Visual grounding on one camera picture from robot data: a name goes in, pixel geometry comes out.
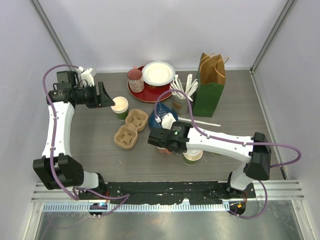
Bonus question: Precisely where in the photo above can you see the green paper cups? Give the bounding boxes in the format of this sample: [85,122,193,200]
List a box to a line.
[111,96,129,121]

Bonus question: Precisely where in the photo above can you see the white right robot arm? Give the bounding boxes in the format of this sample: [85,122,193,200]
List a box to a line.
[148,121,272,198]

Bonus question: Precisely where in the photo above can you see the white paper plate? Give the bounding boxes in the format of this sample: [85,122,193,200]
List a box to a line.
[142,61,176,87]

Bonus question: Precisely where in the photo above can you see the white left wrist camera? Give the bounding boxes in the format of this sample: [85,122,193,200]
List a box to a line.
[76,66,97,87]

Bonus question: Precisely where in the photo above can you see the green paper coffee cup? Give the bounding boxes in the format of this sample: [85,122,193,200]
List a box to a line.
[183,150,203,165]

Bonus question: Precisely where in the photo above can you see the green brown paper bag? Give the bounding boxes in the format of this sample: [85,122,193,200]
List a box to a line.
[192,52,229,118]

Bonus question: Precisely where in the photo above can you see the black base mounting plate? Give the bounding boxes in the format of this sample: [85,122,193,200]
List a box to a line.
[92,181,256,205]

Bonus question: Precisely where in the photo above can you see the small pink handled cup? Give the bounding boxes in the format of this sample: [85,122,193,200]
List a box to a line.
[156,147,172,154]

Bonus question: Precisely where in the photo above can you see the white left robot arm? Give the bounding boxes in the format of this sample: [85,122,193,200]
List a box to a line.
[32,68,115,200]

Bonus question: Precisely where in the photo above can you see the bundle of wrapped white utensils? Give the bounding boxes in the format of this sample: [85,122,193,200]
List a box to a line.
[169,74,199,102]

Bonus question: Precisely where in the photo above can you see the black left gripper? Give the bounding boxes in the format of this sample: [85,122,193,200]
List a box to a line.
[76,82,115,109]

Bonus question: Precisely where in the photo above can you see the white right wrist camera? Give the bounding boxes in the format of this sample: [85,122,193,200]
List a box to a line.
[155,113,177,130]

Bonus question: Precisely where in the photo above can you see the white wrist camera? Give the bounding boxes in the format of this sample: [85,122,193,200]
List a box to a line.
[76,66,97,87]
[155,113,177,130]

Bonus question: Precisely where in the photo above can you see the grey metal utensil tin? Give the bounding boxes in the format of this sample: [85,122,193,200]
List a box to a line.
[171,96,189,116]

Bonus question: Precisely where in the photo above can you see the blue shell-shaped dish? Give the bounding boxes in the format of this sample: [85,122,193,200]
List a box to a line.
[148,102,178,129]

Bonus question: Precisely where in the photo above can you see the pink floral mug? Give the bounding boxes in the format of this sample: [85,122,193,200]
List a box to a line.
[127,66,144,93]

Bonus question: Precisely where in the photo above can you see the cardboard cup carrier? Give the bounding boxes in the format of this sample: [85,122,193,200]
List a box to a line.
[114,109,149,150]

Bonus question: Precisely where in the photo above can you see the red round tray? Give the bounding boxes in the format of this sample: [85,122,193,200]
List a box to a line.
[127,77,170,103]

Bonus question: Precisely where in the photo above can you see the wrapped white straw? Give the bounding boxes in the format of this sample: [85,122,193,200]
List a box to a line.
[178,117,221,127]

